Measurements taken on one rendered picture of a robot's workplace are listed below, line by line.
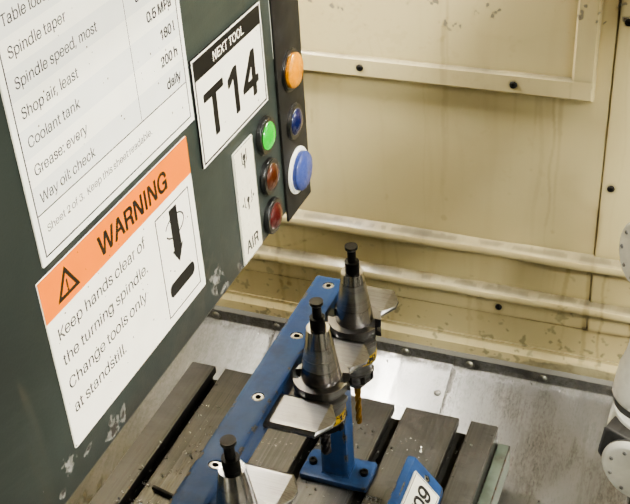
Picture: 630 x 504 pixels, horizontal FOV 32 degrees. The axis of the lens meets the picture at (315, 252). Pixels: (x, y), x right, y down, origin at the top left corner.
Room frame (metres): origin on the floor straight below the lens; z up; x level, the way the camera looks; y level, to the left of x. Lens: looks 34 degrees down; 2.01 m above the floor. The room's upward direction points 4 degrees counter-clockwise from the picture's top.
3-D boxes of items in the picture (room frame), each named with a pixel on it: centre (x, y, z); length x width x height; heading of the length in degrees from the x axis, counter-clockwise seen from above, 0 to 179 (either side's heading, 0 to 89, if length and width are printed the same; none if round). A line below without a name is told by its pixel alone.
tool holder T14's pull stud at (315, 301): (0.93, 0.00, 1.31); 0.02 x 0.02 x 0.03
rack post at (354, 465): (1.10, -0.01, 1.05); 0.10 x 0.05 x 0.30; 67
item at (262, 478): (0.77, 0.07, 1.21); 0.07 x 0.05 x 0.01; 67
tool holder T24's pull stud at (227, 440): (0.72, 0.09, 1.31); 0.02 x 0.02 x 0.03
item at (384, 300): (1.08, -0.06, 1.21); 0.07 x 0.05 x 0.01; 67
